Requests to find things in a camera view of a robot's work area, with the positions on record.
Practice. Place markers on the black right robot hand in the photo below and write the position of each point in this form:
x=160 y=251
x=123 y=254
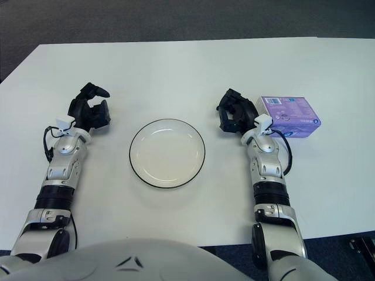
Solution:
x=246 y=112

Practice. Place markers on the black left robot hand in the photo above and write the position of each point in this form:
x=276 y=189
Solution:
x=79 y=112

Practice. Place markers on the purple tissue paper pack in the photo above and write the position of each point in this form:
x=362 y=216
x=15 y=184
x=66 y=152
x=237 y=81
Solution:
x=293 y=112

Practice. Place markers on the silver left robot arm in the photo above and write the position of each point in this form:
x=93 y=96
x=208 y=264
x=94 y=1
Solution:
x=63 y=164

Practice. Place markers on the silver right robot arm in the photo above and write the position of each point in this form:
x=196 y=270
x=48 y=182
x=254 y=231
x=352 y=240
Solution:
x=268 y=164

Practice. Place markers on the white plate with black rim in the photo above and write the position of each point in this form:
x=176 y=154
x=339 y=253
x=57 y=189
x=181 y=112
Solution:
x=167 y=153

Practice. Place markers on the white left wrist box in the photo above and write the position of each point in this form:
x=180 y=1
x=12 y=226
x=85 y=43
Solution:
x=65 y=122

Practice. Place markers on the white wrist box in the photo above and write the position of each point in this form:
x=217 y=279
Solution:
x=264 y=121
x=65 y=122

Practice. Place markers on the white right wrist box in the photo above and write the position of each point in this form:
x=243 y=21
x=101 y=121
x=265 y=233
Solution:
x=264 y=121

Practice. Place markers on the grey robot torso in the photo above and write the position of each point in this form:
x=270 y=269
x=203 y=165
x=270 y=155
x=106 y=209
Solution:
x=132 y=263

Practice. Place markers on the black stand foot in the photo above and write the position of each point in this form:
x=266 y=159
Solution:
x=363 y=244

